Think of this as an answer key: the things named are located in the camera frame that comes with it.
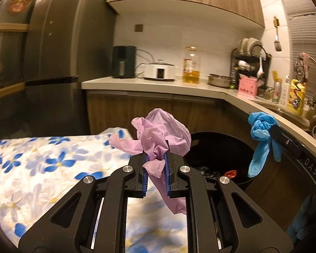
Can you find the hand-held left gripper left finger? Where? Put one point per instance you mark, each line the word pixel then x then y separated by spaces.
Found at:
pixel 144 175

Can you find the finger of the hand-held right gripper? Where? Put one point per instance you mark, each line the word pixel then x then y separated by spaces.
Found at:
pixel 281 139

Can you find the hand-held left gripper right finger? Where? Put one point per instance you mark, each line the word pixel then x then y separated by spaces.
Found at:
pixel 166 175

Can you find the blue rubber glove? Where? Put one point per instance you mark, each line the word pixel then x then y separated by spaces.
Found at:
pixel 260 126

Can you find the large black plastic bag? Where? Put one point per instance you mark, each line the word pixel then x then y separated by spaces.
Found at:
pixel 208 170

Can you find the black round trash bin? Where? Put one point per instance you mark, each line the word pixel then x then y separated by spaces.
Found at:
pixel 218 147

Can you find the steel kitchen sink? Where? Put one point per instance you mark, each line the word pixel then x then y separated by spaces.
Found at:
pixel 289 116

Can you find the yellow detergent bottle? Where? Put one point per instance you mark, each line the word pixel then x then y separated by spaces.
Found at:
pixel 296 102

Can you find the silver beer can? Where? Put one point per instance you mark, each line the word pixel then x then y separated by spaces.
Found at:
pixel 277 93

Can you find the white plastic bottle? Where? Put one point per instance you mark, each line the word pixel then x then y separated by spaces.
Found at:
pixel 284 92

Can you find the glass container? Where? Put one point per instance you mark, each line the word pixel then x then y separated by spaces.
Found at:
pixel 265 93

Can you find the steel sink caddy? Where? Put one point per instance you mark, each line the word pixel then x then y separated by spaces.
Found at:
pixel 314 101

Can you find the pink utensil holder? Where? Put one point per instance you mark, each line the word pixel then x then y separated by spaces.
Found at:
pixel 247 88

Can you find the yellow scrubbing brush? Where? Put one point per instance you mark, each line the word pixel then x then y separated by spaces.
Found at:
pixel 276 76

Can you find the wooden base cabinet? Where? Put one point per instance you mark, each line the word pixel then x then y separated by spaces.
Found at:
pixel 147 105

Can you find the white ladle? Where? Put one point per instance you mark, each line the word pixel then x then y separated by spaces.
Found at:
pixel 260 71

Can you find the pink dish cloth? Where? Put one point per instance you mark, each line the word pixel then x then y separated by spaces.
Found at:
pixel 302 64

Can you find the steel basin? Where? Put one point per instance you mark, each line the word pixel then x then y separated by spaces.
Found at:
pixel 220 81

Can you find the white bowl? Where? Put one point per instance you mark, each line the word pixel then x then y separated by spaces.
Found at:
pixel 243 63

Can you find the hanging slotted spatula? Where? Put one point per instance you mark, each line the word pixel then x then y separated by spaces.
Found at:
pixel 277 46

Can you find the black dish rack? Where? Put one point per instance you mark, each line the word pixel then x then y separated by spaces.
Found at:
pixel 234 58

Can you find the white plate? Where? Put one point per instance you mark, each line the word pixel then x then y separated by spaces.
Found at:
pixel 255 43
pixel 243 45

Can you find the window blinds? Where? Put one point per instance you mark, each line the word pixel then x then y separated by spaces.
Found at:
pixel 305 39

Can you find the white rice cooker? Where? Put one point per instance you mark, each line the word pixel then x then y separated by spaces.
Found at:
pixel 160 72

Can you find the cooking oil bottle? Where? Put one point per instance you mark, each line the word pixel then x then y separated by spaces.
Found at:
pixel 191 75

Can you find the blue floral tablecloth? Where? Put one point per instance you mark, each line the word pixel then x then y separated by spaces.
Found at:
pixel 42 163

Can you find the black air fryer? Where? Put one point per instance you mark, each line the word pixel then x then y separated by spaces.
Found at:
pixel 123 60

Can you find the grey refrigerator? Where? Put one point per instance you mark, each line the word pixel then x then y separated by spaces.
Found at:
pixel 68 44

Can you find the wooden framed glass door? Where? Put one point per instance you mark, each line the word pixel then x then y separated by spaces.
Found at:
pixel 5 58

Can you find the red round door sticker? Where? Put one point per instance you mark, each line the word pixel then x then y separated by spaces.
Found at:
pixel 21 2

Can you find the brown wall socket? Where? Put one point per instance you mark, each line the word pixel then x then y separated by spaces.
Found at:
pixel 138 28

